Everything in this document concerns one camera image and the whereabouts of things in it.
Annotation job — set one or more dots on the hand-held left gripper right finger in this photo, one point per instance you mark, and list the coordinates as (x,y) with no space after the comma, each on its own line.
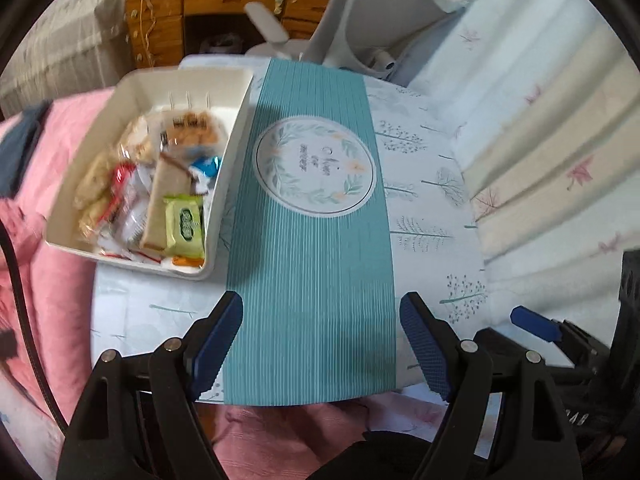
(425,345)

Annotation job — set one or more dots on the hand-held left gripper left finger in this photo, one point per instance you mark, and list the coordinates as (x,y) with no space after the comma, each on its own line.
(220,335)

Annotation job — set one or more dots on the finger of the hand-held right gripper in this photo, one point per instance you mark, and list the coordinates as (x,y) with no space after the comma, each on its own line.
(535,322)
(505,342)

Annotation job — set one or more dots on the orange and white bar packet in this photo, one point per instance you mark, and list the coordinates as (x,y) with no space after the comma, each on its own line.
(187,261)

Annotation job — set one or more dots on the green snack packet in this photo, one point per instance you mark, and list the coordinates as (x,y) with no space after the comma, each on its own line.
(185,222)

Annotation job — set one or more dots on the silver white snack packet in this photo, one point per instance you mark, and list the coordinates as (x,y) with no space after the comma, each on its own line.
(130,220)

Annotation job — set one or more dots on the beige wafer bar packet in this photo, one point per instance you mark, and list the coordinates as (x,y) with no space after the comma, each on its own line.
(161,200)

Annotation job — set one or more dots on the white plastic storage box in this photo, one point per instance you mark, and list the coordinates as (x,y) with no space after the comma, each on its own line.
(225,185)

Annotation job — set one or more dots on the blue and white snack packet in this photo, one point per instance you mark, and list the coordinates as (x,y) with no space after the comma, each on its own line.
(206,166)

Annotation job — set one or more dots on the red and white snack packet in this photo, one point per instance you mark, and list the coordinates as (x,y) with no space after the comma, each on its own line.
(122,180)

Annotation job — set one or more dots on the clear bag of tan cookies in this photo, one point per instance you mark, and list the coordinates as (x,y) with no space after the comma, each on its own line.
(95,185)

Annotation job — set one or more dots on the packaged bread loaf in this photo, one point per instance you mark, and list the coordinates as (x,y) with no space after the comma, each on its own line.
(192,127)

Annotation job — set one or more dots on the white tree print tablecloth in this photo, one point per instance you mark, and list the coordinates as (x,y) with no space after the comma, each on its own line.
(430,200)

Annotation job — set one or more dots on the pink blanket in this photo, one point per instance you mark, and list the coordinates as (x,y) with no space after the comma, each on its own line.
(60,280)

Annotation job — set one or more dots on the white floral curtain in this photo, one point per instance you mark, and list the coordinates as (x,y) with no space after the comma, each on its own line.
(540,110)

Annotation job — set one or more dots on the dark blue clothing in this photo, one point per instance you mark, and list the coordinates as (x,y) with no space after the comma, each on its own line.
(20,150)

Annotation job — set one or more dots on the wooden desk with drawers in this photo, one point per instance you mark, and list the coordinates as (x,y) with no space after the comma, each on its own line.
(160,25)

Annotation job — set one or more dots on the lace cloth covered piano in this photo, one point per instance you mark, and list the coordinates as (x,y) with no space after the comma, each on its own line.
(65,50)

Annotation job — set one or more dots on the grey office chair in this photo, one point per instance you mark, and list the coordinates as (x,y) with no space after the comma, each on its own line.
(360,20)

